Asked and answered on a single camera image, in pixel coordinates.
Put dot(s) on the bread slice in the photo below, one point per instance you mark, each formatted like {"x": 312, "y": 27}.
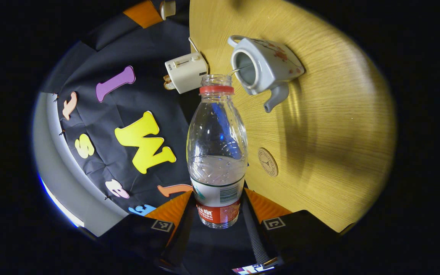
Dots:
{"x": 168, "y": 83}

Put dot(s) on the white teacup lid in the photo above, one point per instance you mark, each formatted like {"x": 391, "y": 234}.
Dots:
{"x": 167, "y": 9}

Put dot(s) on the white teacup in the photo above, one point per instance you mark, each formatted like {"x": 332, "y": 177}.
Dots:
{"x": 273, "y": 65}

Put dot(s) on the black backdrop cloth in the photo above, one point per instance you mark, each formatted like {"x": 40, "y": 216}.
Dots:
{"x": 143, "y": 91}

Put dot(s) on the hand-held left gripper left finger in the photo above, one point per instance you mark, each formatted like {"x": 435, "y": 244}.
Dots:
{"x": 182, "y": 236}

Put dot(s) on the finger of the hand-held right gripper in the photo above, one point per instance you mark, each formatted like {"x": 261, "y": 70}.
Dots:
{"x": 143, "y": 13}

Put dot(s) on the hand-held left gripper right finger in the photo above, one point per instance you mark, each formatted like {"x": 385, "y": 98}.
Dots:
{"x": 252, "y": 233}

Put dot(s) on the round wooden coaster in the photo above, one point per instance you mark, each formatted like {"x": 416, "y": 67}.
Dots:
{"x": 268, "y": 162}

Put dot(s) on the white toaster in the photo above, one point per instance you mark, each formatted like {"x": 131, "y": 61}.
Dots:
{"x": 187, "y": 72}

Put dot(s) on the clear plastic water bottle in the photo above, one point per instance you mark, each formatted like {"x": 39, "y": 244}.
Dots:
{"x": 217, "y": 152}

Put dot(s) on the computer monitor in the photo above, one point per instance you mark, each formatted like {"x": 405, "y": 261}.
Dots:
{"x": 252, "y": 268}

